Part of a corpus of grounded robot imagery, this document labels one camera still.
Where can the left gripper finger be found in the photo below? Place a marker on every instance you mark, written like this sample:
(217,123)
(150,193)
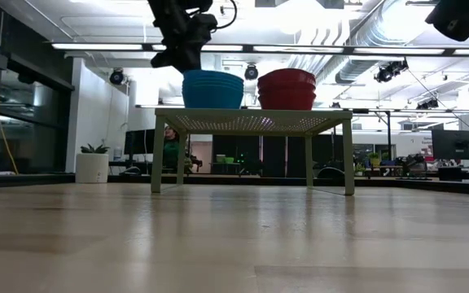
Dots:
(167,60)
(190,59)

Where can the black computer monitor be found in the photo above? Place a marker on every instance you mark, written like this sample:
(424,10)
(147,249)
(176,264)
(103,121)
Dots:
(456,144)
(138,142)

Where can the silver ventilation duct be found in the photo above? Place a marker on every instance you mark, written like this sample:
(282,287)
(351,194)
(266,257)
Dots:
(371,28)

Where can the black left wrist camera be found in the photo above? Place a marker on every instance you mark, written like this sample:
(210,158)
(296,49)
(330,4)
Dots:
(207,27)

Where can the person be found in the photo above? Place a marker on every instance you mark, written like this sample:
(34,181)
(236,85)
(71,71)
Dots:
(171,150)

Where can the small green potted plant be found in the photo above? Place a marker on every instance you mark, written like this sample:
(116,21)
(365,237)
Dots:
(374,158)

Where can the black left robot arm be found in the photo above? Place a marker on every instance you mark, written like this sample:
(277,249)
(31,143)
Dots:
(177,5)

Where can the white pot with succulent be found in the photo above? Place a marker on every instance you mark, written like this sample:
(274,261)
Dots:
(92,167)

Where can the long ceiling light strip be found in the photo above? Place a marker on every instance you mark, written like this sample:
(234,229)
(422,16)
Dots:
(299,48)

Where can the black aluminium table frame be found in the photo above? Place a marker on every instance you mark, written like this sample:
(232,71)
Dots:
(35,180)

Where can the black track spotlights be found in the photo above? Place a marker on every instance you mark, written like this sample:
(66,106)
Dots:
(391,71)

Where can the green perforated metal riser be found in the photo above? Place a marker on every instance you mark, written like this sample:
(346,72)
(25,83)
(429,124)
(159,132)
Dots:
(251,122)

